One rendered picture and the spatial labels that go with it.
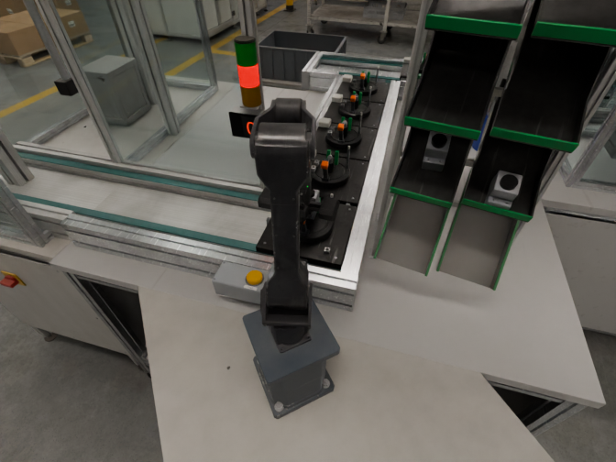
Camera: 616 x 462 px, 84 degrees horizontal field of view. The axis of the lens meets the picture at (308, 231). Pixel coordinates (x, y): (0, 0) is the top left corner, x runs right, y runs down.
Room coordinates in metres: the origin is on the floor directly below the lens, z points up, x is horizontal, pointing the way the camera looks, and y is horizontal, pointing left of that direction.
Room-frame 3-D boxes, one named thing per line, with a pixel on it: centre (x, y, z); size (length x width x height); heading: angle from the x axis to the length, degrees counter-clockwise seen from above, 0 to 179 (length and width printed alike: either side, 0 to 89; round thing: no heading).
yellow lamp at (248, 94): (0.87, 0.15, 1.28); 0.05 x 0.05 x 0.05
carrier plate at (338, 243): (0.71, 0.00, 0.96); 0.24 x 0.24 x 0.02; 74
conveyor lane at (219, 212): (0.81, 0.28, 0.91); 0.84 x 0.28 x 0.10; 74
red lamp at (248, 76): (0.87, 0.15, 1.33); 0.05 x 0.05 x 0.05
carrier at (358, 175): (0.96, -0.07, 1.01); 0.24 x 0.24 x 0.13; 74
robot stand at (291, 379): (0.32, 0.04, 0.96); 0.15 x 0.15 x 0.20; 25
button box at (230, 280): (0.53, 0.14, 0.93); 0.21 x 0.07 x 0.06; 74
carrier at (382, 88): (1.66, -0.27, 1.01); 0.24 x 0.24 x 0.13; 74
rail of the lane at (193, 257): (0.64, 0.30, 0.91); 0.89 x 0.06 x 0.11; 74
